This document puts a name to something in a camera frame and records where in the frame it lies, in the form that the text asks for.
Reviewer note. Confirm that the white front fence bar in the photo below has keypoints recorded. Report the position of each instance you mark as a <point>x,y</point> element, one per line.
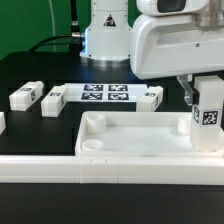
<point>62,169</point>

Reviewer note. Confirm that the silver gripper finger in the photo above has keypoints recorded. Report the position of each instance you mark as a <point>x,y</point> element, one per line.
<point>189,92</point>

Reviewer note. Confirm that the white marker base plate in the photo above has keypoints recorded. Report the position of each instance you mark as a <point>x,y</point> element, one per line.
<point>87,92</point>

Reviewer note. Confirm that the white block at left edge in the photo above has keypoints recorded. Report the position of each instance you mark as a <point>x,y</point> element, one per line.
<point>2,122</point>

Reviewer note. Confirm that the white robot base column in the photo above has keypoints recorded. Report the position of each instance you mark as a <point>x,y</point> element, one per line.
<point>107,38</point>

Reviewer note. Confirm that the white desk top tray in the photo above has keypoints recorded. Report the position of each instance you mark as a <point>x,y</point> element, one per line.
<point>140,134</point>

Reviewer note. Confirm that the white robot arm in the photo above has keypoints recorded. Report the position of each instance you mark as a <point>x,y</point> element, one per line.
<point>178,38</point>

